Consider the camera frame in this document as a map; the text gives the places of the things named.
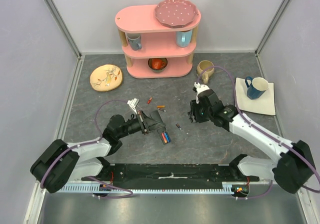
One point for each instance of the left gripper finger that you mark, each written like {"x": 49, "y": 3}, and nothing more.
{"x": 154, "y": 120}
{"x": 158, "y": 130}

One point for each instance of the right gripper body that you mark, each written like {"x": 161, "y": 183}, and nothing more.
{"x": 194, "y": 112}

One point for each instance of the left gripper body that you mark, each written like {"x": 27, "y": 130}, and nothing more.
{"x": 142, "y": 125}

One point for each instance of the bright blue AAA battery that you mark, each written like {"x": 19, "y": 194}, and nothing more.
{"x": 167, "y": 137}

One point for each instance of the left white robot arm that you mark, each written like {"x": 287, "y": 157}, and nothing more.
{"x": 63, "y": 162}

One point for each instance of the beige ceramic mug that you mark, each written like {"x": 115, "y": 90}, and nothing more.
{"x": 205, "y": 70}

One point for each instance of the yellow bird painted plate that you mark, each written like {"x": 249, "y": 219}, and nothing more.
{"x": 106, "y": 78}

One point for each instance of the dark blue mug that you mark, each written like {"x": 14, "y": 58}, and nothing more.
{"x": 256, "y": 87}

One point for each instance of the red cup in bowl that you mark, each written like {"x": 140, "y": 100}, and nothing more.
{"x": 157, "y": 63}

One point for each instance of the white square plate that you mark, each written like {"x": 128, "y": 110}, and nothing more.
{"x": 264, "y": 105}

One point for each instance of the pink three-tier shelf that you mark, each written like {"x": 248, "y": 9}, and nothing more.
{"x": 157, "y": 41}

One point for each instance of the light blue mug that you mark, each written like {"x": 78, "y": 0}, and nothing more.
{"x": 183, "y": 38}

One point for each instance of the grey mug on shelf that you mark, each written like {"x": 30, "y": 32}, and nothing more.
{"x": 134, "y": 40}

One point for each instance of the pink dotted plate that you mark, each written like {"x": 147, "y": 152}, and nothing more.
{"x": 176, "y": 13}

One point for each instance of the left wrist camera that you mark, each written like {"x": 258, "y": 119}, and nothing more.
{"x": 133, "y": 103}

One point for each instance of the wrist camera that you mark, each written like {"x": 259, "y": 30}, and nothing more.
{"x": 199, "y": 88}
{"x": 133, "y": 103}

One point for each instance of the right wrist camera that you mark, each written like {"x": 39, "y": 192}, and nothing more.
{"x": 199, "y": 88}

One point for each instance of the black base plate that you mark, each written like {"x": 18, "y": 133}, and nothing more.
{"x": 121, "y": 172}

